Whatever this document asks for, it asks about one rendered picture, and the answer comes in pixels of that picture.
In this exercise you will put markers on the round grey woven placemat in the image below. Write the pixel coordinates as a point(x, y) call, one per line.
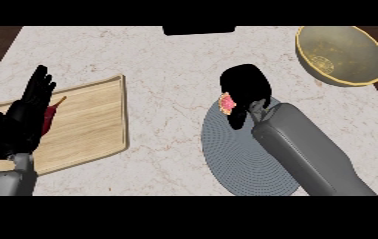
point(241, 159)

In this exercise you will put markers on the yellow rimmed olive bowl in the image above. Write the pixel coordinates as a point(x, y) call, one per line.
point(340, 54)

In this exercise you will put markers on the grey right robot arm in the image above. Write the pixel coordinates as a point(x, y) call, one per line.
point(305, 149)

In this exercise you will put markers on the red chili pepper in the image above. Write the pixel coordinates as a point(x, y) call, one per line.
point(51, 114)

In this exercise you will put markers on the pale wooden cutting board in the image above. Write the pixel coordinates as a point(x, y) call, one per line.
point(89, 123)

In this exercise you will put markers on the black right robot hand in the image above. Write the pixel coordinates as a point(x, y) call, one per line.
point(246, 86)

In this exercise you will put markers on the black appliance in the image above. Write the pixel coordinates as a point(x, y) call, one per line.
point(198, 30)

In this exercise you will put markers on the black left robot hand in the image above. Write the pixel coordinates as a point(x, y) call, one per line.
point(30, 113)

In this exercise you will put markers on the pink frosted cupcake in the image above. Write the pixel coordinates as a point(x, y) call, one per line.
point(226, 103)

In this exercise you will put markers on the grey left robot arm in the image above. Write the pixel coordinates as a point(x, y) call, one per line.
point(17, 176)

